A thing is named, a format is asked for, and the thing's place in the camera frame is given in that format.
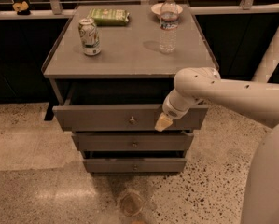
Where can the clear plastic water bottle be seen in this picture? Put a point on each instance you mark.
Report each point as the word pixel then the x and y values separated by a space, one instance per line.
pixel 168 26

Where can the grey top drawer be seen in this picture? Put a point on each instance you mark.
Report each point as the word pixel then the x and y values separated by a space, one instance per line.
pixel 88 113

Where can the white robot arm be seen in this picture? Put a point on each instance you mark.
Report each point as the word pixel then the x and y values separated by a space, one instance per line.
pixel 257 99

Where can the grey bottom drawer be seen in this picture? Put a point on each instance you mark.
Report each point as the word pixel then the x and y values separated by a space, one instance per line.
pixel 145 165

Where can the white bowl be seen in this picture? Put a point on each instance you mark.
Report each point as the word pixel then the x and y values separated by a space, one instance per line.
pixel 156 9

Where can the grey drawer cabinet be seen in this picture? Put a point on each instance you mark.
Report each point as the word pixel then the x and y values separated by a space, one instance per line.
pixel 130 66

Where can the grey drawer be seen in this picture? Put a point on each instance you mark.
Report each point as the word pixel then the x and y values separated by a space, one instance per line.
pixel 145 165
pixel 132 141
pixel 88 113

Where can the grey middle drawer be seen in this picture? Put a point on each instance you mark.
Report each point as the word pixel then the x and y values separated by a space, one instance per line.
pixel 132 141

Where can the white green soda can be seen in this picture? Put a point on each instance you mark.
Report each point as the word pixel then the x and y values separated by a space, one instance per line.
pixel 89 37

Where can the small yellow black object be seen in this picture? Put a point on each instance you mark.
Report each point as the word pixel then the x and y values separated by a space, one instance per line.
pixel 22 8

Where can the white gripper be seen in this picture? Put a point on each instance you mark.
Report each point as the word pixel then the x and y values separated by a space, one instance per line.
pixel 171 110

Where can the green snack bag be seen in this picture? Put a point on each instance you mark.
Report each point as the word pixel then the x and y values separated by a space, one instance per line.
pixel 109 16

